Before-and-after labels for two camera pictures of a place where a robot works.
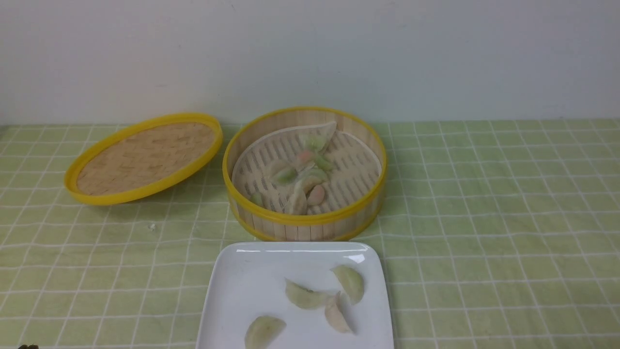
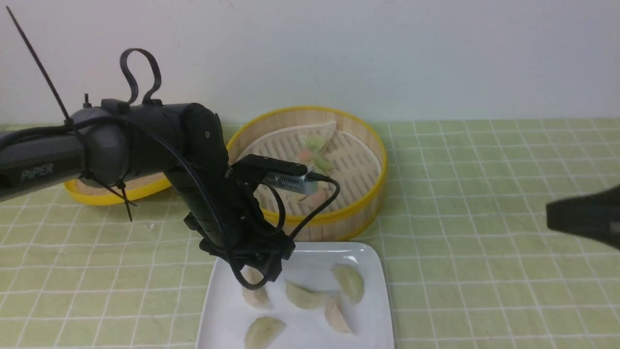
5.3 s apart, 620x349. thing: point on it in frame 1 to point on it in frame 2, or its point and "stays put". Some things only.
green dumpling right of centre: x=321 y=162 stays put
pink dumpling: x=316 y=195 stays put
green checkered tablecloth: x=500 y=234 stays put
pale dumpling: x=299 y=204 to x=259 y=297
